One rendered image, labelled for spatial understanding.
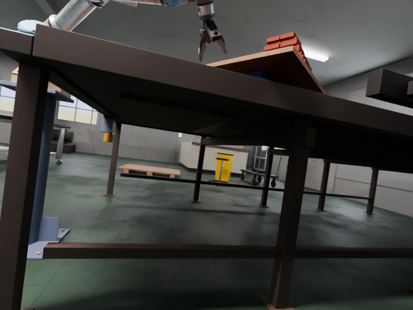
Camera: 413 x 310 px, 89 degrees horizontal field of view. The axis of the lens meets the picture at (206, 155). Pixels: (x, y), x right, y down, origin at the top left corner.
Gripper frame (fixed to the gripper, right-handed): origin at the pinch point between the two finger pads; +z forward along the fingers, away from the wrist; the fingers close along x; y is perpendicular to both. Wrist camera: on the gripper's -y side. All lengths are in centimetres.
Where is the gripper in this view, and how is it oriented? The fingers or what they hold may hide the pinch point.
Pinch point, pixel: (214, 58)
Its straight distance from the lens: 124.6
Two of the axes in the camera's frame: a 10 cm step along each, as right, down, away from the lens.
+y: -3.0, -6.1, 7.4
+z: 1.6, 7.3, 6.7
